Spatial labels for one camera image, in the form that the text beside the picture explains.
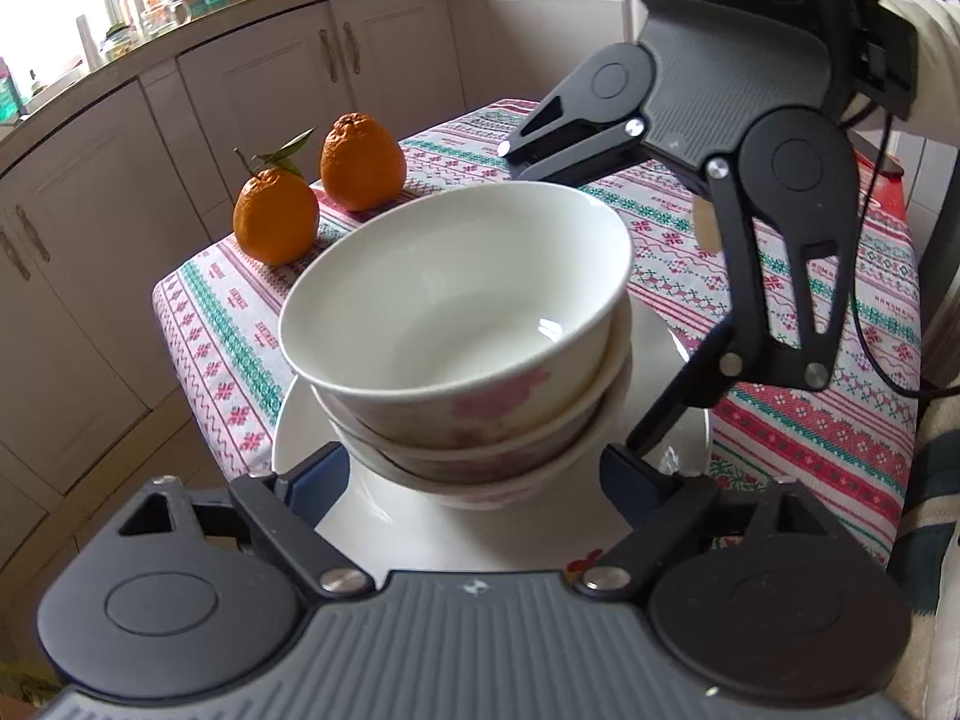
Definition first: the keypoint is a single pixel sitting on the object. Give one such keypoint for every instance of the glass mug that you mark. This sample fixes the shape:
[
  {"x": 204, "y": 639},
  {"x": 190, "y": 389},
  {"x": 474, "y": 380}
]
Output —
[{"x": 165, "y": 19}]

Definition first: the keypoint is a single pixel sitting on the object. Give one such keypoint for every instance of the green dish soap bottle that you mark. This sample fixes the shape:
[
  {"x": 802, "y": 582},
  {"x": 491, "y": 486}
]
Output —
[{"x": 9, "y": 90}]

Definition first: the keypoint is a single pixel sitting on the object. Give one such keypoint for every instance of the orange with leaf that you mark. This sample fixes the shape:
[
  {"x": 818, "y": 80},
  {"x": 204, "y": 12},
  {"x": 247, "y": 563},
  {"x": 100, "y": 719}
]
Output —
[{"x": 274, "y": 217}]

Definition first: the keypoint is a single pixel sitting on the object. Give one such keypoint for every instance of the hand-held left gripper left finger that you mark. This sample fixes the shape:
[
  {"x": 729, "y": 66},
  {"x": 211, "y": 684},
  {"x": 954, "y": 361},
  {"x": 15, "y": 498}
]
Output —
[{"x": 322, "y": 480}]

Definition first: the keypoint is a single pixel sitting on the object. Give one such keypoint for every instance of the white plate fruit print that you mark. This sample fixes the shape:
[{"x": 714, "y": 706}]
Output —
[{"x": 450, "y": 540}]

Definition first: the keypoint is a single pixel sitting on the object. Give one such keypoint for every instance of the stack of white cups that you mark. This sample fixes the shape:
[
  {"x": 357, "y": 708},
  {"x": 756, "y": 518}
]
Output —
[{"x": 86, "y": 41}]

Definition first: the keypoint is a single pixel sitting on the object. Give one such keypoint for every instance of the red gift box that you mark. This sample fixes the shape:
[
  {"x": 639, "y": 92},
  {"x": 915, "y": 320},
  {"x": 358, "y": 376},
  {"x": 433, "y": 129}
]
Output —
[{"x": 885, "y": 187}]

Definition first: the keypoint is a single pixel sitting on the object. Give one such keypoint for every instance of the kitchen countertop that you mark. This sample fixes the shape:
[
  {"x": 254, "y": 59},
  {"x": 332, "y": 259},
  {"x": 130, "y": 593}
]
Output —
[{"x": 225, "y": 22}]

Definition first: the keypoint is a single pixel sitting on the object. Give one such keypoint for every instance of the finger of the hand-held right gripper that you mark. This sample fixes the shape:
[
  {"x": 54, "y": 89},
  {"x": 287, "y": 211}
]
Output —
[
  {"x": 555, "y": 157},
  {"x": 675, "y": 409}
]

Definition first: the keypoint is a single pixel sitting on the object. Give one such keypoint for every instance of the patterned red green tablecloth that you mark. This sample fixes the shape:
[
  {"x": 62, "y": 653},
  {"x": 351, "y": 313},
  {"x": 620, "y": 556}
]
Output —
[{"x": 810, "y": 420}]

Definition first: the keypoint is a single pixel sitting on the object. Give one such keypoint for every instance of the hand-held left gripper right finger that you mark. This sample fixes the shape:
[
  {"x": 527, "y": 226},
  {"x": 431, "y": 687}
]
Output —
[{"x": 637, "y": 487}]

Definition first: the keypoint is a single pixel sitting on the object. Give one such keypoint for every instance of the white bowl pink flowers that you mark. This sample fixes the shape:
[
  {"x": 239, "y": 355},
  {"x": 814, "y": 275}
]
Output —
[
  {"x": 525, "y": 444},
  {"x": 510, "y": 493},
  {"x": 450, "y": 315}
]

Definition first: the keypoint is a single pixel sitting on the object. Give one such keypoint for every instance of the glass jar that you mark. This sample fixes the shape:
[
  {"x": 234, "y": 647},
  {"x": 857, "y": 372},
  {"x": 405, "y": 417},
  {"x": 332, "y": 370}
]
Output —
[{"x": 120, "y": 45}]

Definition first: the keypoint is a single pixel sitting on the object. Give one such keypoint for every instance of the bumpy orange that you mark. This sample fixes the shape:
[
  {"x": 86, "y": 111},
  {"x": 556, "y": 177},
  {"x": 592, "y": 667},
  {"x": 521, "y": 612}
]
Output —
[{"x": 364, "y": 165}]

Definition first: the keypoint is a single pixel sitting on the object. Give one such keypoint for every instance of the white kitchen cabinets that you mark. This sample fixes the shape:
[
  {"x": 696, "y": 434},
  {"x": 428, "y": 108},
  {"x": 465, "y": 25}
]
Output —
[{"x": 90, "y": 277}]

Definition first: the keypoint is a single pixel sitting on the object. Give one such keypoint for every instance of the person's right forearm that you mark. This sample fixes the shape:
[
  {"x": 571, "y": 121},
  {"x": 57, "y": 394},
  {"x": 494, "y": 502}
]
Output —
[{"x": 941, "y": 52}]

